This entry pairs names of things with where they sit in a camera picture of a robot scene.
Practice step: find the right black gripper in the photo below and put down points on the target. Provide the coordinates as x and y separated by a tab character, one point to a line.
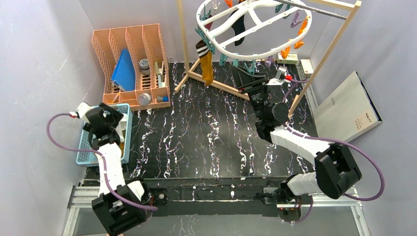
253	86

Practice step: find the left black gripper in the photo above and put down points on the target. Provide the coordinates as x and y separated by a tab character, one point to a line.
90	126

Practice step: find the black sock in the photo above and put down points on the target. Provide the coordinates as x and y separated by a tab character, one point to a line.
239	27

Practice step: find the orange striped-cuff sock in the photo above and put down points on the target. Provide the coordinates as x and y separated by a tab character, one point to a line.
205	56

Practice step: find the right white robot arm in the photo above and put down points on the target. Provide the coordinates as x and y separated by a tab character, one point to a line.
335	169

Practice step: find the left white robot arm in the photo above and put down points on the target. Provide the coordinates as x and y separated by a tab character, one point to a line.
121	204

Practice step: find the white round clip hanger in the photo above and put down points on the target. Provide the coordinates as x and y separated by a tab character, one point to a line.
211	27

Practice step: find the light blue plastic basket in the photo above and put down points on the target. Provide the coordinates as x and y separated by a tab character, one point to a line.
89	159

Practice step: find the small white box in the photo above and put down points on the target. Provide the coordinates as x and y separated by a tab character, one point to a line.
290	59

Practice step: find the white power strip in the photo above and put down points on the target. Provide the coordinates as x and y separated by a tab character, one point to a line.
306	68

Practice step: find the blue folder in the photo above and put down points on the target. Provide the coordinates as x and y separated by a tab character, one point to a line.
124	74

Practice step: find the small blue cap bottle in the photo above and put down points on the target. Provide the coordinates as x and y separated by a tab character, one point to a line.
161	99

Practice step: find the peach file organizer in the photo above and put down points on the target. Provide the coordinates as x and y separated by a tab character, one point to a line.
142	42

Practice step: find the small grey jar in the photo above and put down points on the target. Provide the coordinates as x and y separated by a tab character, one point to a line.
144	67

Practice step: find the grey flat box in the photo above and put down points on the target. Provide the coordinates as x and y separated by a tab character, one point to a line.
347	112

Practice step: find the metal rack rod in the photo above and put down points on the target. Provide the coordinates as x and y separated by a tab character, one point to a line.
317	10

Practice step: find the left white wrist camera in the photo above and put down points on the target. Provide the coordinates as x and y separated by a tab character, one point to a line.
82	110

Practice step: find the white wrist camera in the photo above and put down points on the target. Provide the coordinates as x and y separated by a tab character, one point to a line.
281	77
82	110

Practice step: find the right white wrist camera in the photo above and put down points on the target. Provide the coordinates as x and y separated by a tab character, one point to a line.
281	77

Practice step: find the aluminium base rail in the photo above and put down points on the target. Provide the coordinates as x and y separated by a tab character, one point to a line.
230	199

